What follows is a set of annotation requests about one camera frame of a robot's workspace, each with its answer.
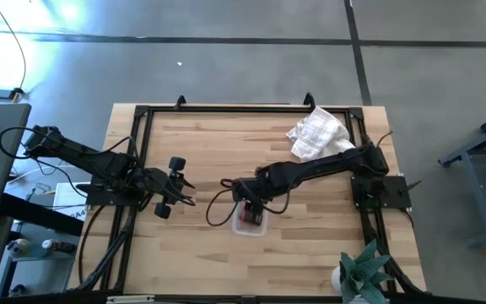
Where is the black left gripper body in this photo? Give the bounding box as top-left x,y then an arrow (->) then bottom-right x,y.
141,155 -> 187,220

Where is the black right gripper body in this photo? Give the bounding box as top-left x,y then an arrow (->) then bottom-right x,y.
230,176 -> 269,204

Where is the clear plastic tupperware container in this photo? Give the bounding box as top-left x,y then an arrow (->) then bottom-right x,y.
231,200 -> 268,237

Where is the white checked dish towel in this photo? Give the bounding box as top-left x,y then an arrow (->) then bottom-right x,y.
285,105 -> 356,163

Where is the white paper box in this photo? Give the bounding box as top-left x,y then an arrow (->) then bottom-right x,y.
51,182 -> 89,220

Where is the white plant pot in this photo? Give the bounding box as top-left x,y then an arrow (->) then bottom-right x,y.
330,265 -> 344,295

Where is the white label strip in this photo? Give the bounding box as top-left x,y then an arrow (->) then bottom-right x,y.
106,295 -> 155,303

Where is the dark bottle white cap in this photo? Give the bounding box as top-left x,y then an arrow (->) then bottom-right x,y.
41,239 -> 78,254

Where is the green artificial plant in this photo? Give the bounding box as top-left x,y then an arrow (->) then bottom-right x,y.
337,239 -> 396,304

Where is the black desk beam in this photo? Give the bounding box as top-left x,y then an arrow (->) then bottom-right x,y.
0,193 -> 84,237

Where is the blue grey metal table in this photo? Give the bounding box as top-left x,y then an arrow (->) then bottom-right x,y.
439,105 -> 486,248

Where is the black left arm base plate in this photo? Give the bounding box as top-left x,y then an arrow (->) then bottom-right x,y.
76,181 -> 145,207

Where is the black metal table frame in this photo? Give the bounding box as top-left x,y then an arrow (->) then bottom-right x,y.
99,104 -> 428,303

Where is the black cable bundle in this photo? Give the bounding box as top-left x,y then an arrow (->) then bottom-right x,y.
77,204 -> 137,292

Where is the white floor cable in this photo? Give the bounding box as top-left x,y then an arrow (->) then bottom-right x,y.
8,164 -> 96,183

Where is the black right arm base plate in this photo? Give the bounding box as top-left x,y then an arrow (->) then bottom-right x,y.
350,175 -> 413,211

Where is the thin yellow floor cable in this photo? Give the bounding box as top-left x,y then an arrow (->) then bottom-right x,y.
0,0 -> 28,102

